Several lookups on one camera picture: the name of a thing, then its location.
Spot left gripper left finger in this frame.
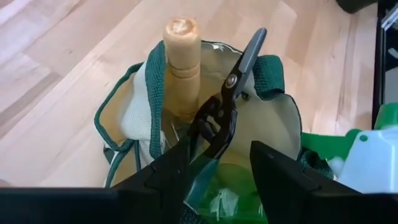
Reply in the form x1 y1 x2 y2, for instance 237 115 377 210
0 136 192 224

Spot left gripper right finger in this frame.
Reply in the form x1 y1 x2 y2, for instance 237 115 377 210
250 140 398 224

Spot green translucent spray bottle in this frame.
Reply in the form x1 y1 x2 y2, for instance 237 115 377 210
195 102 398 224

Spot cream green-trimmed gardening bag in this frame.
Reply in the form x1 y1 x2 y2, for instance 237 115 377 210
94 39 335 224

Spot black pruning shears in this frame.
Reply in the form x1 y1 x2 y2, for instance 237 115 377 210
183 27 268 212

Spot wooden-handled hand rake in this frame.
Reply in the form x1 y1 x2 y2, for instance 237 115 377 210
162 17 202 124

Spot black table frame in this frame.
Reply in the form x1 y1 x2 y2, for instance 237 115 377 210
371 0 387 129

